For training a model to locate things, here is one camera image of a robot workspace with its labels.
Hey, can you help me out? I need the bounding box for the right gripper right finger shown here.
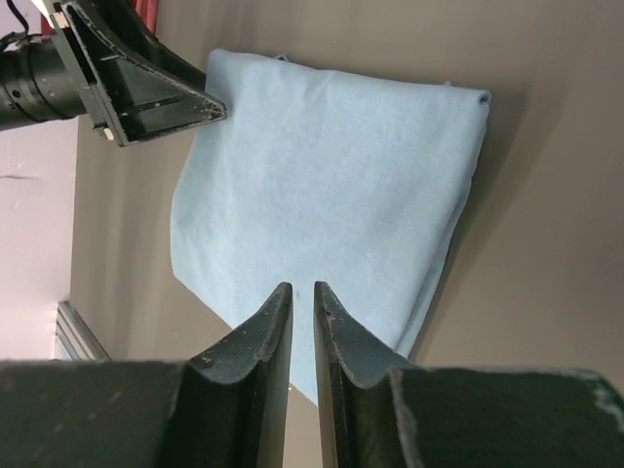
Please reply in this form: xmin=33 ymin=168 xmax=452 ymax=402
xmin=314 ymin=282 xmax=623 ymax=467

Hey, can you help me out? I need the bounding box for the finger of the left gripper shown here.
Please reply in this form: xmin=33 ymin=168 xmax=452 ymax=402
xmin=101 ymin=0 xmax=206 ymax=92
xmin=52 ymin=1 xmax=226 ymax=146

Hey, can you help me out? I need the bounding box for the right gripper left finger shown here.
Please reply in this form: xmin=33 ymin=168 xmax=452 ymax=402
xmin=1 ymin=283 xmax=293 ymax=467

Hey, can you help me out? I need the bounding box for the blue t shirt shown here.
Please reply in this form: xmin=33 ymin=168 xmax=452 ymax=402
xmin=171 ymin=49 xmax=490 ymax=400

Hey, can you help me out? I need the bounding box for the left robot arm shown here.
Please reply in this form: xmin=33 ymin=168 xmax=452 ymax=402
xmin=1 ymin=1 xmax=227 ymax=146

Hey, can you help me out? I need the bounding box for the aluminium frame rail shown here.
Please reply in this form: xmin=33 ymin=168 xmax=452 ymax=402
xmin=55 ymin=301 xmax=110 ymax=361

